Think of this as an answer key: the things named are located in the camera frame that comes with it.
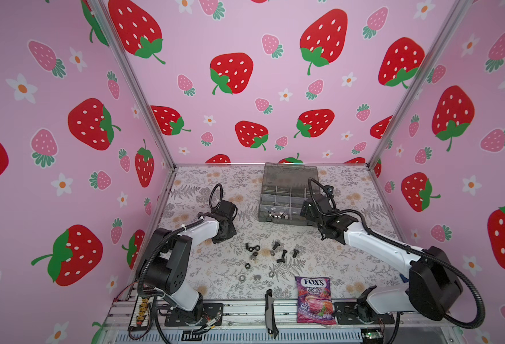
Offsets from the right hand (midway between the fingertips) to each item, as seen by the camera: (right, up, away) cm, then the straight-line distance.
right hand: (313, 206), depth 87 cm
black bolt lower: (-13, -22, -1) cm, 25 cm away
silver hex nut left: (-29, -28, -5) cm, 41 cm away
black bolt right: (-7, -20, +1) cm, 21 cm away
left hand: (-36, -13, +7) cm, 39 cm away
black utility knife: (-19, -37, -13) cm, 43 cm away
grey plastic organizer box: (-9, +7, +23) cm, 26 cm away
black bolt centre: (-15, -17, +3) cm, 23 cm away
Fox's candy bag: (-3, -33, -12) cm, 35 cm away
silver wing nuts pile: (-13, -6, +12) cm, 18 cm away
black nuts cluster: (-26, -19, +3) cm, 33 cm away
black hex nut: (-27, -24, -1) cm, 37 cm away
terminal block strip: (-64, -35, -13) cm, 74 cm away
